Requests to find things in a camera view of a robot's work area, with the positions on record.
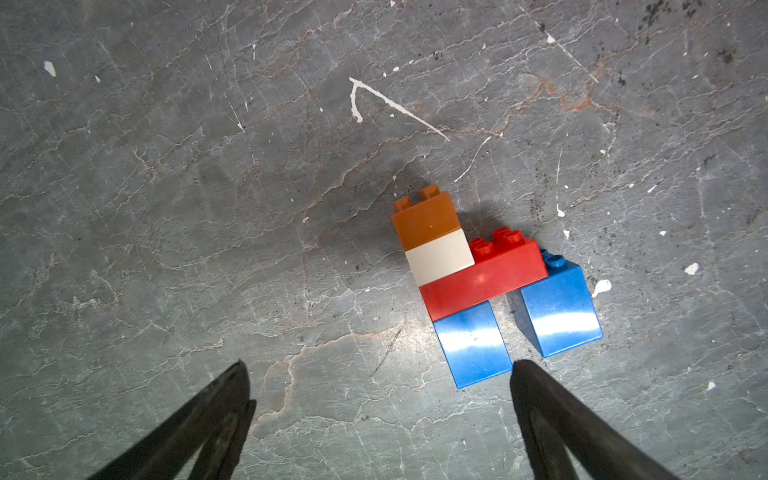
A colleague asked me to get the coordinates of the red long lego brick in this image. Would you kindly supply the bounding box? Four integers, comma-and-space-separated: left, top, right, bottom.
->
420, 227, 548, 322

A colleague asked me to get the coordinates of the blue lego brick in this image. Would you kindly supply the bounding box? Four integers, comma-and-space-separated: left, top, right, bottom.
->
433, 301, 513, 389
519, 249, 603, 358

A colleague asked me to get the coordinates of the white lego brick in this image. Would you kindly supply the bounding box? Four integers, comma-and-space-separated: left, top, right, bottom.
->
405, 228, 475, 287

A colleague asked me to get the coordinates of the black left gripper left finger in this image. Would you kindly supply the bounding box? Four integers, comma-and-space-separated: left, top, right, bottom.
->
91, 360, 257, 479

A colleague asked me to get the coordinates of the orange lego brick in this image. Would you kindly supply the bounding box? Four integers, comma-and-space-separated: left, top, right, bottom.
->
392, 185, 461, 251

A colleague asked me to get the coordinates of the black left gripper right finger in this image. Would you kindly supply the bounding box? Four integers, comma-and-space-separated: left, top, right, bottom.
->
510, 360, 676, 479

